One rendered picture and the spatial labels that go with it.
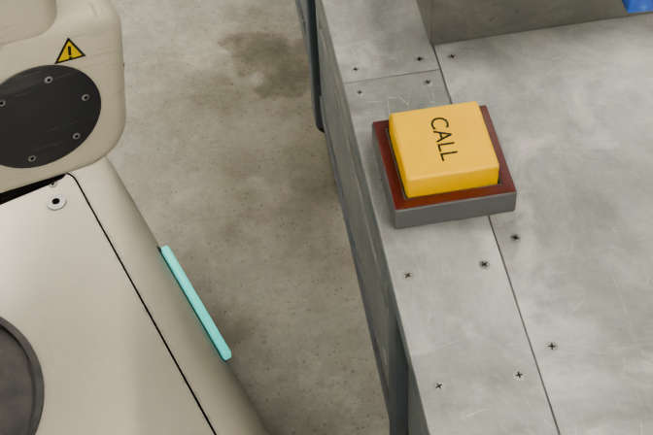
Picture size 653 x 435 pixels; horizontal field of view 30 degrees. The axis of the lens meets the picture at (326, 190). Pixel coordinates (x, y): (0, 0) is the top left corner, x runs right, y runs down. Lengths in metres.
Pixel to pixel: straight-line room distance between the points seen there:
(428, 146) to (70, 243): 0.78
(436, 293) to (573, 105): 0.19
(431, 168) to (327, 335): 0.95
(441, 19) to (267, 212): 0.99
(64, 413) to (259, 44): 0.93
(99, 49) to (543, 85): 0.35
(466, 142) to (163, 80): 1.31
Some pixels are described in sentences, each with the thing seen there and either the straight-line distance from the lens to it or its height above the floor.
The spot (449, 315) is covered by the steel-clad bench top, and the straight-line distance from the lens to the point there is 0.75.
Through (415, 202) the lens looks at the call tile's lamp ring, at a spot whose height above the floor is 0.82.
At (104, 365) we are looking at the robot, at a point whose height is 0.28.
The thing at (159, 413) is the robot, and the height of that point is 0.28.
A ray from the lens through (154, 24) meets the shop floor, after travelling 2.17.
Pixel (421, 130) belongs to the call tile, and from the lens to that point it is 0.79.
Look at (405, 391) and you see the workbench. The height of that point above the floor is 0.26.
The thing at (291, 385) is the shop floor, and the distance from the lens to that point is 1.66.
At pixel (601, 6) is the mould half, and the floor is 0.81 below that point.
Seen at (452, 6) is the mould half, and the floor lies 0.84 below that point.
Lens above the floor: 1.42
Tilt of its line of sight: 50 degrees down
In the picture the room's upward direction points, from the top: 4 degrees counter-clockwise
